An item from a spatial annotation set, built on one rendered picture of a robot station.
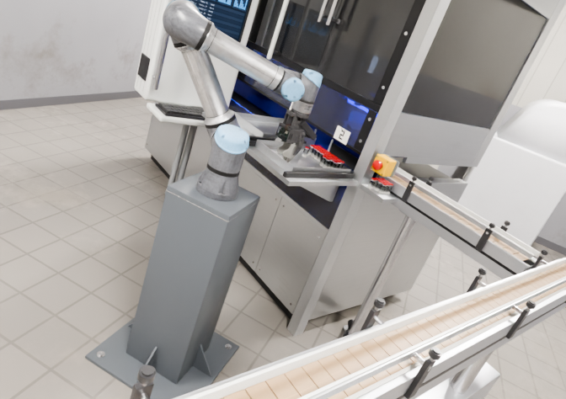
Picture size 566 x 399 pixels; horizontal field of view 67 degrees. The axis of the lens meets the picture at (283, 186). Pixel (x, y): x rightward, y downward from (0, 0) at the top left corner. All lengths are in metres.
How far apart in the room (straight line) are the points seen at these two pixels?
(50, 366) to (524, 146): 4.03
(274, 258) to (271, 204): 0.29
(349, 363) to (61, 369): 1.32
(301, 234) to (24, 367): 1.25
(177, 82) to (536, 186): 3.40
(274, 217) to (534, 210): 2.95
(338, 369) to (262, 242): 1.64
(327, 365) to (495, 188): 3.91
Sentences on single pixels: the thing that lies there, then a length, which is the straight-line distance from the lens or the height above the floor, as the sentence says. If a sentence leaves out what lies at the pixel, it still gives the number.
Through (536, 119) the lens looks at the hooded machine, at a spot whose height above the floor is 1.28.
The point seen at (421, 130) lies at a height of 1.15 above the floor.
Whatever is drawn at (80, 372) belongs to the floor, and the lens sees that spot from 1.92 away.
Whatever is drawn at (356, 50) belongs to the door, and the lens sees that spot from 2.00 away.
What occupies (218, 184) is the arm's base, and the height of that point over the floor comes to 0.84.
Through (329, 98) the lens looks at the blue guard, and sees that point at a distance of 2.04.
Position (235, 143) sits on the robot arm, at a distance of 1.43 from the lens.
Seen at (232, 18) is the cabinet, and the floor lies 1.31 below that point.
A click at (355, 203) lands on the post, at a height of 0.78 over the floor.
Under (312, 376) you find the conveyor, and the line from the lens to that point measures 0.77.
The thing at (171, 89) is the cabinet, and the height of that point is 0.88.
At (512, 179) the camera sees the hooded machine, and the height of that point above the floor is 0.70.
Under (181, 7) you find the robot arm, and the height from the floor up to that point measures 1.34.
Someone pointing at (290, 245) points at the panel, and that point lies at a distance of 2.21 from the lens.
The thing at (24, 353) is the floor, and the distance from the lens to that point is 1.98.
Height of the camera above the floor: 1.44
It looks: 21 degrees down
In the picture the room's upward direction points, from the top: 20 degrees clockwise
